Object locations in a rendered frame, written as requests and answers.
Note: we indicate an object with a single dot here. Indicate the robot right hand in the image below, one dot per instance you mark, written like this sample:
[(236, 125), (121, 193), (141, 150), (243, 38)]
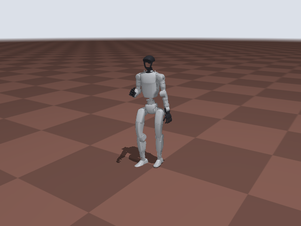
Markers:
[(132, 92)]

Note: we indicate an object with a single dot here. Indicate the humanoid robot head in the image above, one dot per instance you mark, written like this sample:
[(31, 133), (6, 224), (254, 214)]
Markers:
[(150, 60)]

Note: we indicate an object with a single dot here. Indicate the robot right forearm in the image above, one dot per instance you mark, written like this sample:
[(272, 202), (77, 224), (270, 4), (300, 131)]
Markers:
[(137, 93)]

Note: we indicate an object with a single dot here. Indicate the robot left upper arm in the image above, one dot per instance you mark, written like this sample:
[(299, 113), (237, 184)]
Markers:
[(161, 79)]

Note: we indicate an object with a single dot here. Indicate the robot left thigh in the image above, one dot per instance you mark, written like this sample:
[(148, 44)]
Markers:
[(159, 122)]

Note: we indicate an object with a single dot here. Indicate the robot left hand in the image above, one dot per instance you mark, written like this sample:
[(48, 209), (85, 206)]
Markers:
[(167, 116)]

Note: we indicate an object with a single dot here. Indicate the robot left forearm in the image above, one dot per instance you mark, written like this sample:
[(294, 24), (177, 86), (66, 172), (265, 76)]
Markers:
[(165, 101)]

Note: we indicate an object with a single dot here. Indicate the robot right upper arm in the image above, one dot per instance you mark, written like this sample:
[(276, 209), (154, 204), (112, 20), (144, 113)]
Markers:
[(138, 83)]

